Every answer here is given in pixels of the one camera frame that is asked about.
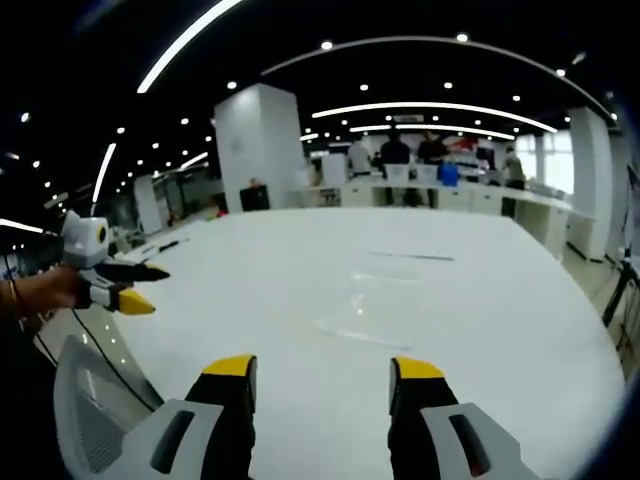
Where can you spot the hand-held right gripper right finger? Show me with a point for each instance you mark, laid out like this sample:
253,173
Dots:
430,440

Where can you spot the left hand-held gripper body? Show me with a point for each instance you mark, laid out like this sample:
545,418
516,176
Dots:
82,242

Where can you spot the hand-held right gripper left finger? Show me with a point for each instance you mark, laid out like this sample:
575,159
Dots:
200,435

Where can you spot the clear resealable bag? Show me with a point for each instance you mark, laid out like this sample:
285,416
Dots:
380,305

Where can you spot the blue bag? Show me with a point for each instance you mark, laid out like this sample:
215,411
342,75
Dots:
449,175

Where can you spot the person's left hand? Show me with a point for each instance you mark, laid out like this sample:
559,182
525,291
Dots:
52,289

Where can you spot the black pen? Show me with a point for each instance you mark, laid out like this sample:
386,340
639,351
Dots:
167,245

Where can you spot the ceiling strip light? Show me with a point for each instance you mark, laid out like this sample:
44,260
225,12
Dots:
440,129
435,107
103,172
175,47
20,225

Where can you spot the white mesh office chair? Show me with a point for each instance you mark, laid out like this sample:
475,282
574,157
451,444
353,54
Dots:
95,410

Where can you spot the black box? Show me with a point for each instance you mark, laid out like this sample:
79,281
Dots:
254,198

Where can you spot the white square pillar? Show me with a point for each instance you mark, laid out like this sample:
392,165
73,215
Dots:
257,145
590,180

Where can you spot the black tripod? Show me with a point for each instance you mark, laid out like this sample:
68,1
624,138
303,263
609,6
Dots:
620,295

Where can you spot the long white counter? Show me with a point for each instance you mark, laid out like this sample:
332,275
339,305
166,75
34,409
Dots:
480,197

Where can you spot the white storage bin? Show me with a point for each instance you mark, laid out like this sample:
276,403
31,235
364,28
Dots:
426,173
396,172

